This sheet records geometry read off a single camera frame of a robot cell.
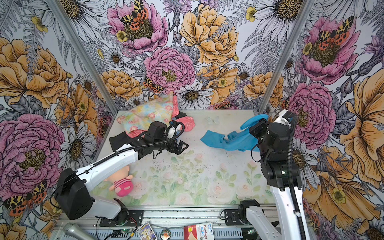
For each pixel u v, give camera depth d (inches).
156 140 24.4
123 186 30.7
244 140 28.3
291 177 13.8
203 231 26.6
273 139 16.2
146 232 27.1
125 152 20.7
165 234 27.5
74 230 26.9
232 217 29.3
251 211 23.9
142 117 37.7
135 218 29.1
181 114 42.8
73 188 16.1
